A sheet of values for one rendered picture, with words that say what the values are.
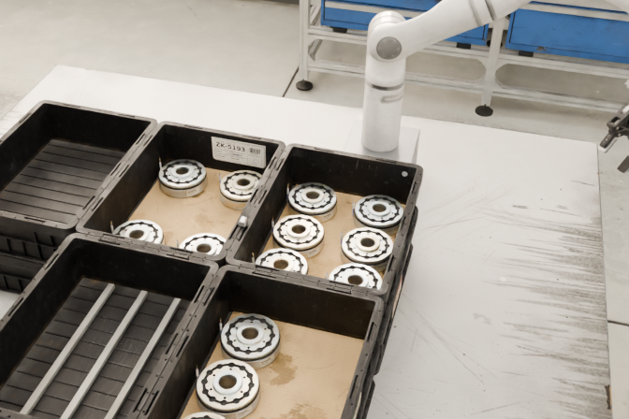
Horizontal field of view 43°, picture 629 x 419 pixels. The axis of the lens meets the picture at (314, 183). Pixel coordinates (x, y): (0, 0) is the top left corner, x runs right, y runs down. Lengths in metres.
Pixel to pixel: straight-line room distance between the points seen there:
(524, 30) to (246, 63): 1.34
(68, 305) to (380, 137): 0.82
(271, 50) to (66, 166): 2.31
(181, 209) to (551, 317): 0.81
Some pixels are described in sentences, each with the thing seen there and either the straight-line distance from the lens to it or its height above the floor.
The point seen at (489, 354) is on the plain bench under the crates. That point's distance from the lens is 1.65.
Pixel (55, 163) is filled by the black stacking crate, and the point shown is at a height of 0.83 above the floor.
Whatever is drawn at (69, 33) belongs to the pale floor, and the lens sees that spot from 4.38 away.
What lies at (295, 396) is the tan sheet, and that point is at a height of 0.83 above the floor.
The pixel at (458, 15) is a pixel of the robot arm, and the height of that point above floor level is 1.17.
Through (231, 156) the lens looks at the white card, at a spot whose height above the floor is 0.87.
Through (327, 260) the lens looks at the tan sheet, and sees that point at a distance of 1.60.
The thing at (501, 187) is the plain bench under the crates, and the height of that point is 0.70.
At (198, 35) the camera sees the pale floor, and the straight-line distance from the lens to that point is 4.25.
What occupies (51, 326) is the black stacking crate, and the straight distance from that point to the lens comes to 1.54.
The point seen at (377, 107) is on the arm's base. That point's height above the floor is 0.93.
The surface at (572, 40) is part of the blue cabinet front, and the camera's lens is 3.51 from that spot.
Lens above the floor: 1.92
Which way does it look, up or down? 37 degrees down
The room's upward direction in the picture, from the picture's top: 1 degrees clockwise
